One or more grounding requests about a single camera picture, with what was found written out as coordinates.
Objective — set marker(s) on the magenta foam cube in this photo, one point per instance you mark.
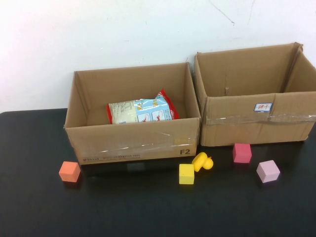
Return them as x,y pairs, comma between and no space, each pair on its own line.
242,153

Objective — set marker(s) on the light purple foam cube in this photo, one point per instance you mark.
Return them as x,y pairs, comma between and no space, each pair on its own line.
267,171

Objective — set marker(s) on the yellow rubber duck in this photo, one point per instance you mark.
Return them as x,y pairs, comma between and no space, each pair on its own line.
203,161

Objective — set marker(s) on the orange foam cube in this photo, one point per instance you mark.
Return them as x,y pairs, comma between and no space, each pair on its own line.
69,171

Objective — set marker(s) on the cardboard box with blue sticker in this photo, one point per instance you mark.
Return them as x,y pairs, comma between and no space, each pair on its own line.
234,128

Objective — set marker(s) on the large red shrimp chips bag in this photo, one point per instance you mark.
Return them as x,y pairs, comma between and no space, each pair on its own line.
128,111

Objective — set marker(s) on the yellow foam cube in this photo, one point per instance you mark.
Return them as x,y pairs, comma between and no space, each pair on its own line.
186,174

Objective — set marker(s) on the cardboard box marked F2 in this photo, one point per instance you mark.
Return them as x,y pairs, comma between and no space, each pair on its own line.
133,138

